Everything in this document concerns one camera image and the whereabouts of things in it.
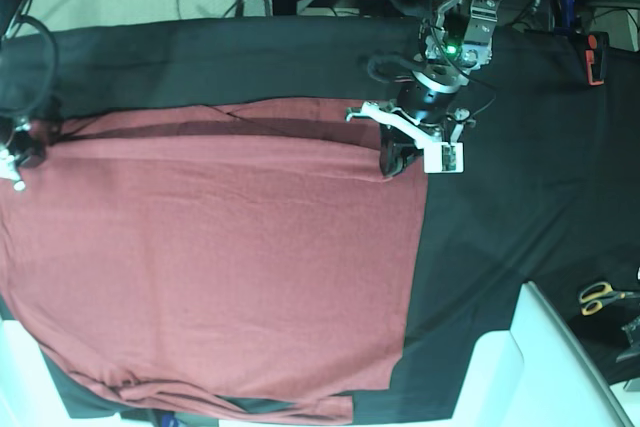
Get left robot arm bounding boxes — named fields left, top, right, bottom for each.
left=346, top=0, right=502, bottom=178

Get orange black clamp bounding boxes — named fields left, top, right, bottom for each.
left=584, top=31, right=609, bottom=86

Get white bin right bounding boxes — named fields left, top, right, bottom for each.
left=452, top=282, right=639, bottom=427

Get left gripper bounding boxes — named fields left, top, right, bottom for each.
left=345, top=69, right=475, bottom=177

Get white bin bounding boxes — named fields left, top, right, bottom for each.
left=452, top=282, right=639, bottom=427
left=0, top=317, right=121, bottom=427

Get black table cloth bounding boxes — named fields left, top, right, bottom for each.
left=0, top=16, right=640, bottom=421

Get white bin left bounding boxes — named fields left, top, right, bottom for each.
left=0, top=317, right=121, bottom=427

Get red long-sleeve shirt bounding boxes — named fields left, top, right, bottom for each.
left=1, top=98, right=428, bottom=425

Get yellow-handled scissors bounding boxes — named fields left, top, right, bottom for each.
left=578, top=281, right=639, bottom=317

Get black metal tool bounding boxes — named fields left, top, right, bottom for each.
left=616, top=317, right=640, bottom=393

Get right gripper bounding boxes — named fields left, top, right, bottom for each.
left=1, top=116, right=62, bottom=192

